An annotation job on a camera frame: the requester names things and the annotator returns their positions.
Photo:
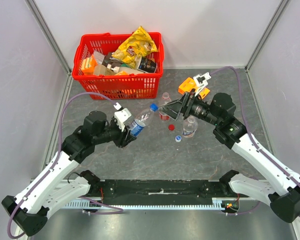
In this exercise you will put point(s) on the beige pump bottle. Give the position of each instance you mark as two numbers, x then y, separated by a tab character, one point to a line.
115	71

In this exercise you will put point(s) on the red bottle cap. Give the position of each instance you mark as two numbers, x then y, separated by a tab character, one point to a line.
171	127

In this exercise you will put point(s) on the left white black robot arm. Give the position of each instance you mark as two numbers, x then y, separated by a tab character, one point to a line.
31	208

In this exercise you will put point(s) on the red plastic shopping basket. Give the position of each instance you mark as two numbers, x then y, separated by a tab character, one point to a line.
130	86

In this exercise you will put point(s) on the black instant noodle cup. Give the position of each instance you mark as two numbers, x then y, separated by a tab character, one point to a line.
146	65

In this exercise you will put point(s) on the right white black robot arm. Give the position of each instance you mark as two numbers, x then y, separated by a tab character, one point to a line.
281	191

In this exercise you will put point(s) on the brown snack packet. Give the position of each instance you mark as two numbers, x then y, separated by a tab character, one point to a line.
110	60

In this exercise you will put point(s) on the small bottle white cap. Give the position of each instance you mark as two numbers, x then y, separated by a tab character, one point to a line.
190	125

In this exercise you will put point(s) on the orange yellow sponge pack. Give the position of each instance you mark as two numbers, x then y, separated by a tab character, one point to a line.
88	65

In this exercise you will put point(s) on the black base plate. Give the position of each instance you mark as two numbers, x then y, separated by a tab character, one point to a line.
159	192

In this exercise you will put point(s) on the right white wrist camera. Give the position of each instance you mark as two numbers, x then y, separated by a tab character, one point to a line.
201	81

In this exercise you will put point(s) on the yellow chips bag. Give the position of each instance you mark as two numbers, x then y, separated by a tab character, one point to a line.
138	45

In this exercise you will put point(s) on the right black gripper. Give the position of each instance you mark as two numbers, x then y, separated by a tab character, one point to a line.
185	106

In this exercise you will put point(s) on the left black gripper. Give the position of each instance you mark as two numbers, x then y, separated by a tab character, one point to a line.
123	140

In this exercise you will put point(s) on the orange cardboard box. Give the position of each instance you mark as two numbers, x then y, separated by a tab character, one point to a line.
190	84

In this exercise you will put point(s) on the white slotted cable duct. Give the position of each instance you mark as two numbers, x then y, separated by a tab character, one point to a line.
88	206

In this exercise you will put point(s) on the clear bottle blue label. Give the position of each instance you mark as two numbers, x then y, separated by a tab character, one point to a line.
143	119

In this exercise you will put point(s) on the clear plastic packet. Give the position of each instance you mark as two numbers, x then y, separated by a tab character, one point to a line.
99	57

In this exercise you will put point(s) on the white blue bottle cap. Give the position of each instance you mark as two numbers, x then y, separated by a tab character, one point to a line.
178	138

